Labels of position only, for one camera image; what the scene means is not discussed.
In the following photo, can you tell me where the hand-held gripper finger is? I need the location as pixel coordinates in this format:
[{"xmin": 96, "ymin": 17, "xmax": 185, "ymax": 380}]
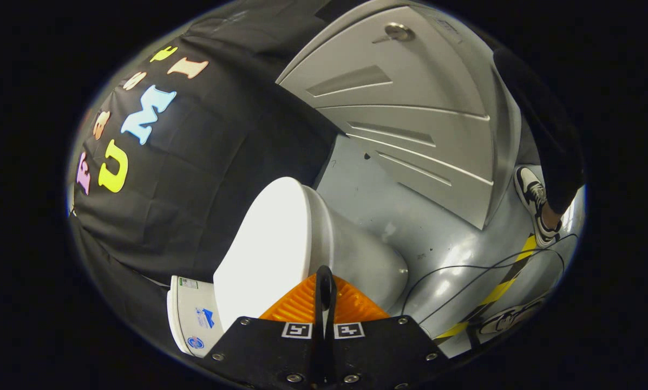
[
  {"xmin": 201, "ymin": 265, "xmax": 325, "ymax": 390},
  {"xmin": 326, "ymin": 265, "xmax": 450, "ymax": 390}
]

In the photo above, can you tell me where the white toilet lid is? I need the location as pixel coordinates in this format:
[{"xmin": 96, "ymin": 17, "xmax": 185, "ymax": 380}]
[{"xmin": 213, "ymin": 176, "xmax": 331, "ymax": 332}]

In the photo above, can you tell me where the white toilet bowl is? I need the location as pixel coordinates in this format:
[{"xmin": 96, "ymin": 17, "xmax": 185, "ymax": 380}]
[{"xmin": 301, "ymin": 184, "xmax": 410, "ymax": 316}]

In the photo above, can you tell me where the white toilet tank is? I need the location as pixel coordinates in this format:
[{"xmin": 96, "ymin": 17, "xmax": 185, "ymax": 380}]
[{"xmin": 166, "ymin": 275, "xmax": 225, "ymax": 359}]

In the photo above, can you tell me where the yellow and black floor tape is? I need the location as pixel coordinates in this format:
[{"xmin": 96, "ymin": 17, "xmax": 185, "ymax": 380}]
[{"xmin": 434, "ymin": 233, "xmax": 539, "ymax": 343}]

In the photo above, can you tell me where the black backdrop cloth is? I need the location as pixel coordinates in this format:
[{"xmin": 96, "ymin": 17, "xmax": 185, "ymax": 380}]
[{"xmin": 67, "ymin": 0, "xmax": 347, "ymax": 339}]

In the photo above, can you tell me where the round floor sticker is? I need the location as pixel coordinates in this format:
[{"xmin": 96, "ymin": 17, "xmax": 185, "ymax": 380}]
[{"xmin": 477, "ymin": 297, "xmax": 547, "ymax": 336}]

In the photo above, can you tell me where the grey cabinet with white top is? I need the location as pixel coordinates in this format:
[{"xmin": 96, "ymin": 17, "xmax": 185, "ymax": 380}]
[{"xmin": 275, "ymin": 0, "xmax": 522, "ymax": 231}]

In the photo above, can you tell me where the black and white sneaker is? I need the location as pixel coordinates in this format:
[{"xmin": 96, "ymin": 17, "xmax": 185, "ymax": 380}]
[{"xmin": 513, "ymin": 165, "xmax": 564, "ymax": 249}]

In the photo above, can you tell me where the person's black trouser leg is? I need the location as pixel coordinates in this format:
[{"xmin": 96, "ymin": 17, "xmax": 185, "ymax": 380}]
[{"xmin": 492, "ymin": 46, "xmax": 587, "ymax": 215}]

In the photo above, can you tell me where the silver cabinet lock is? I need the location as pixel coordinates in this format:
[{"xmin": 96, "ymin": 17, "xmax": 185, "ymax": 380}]
[{"xmin": 371, "ymin": 22, "xmax": 417, "ymax": 44}]

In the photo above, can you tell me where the thin black cable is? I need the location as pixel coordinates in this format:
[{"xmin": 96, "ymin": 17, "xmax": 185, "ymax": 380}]
[{"xmin": 400, "ymin": 233, "xmax": 580, "ymax": 327}]

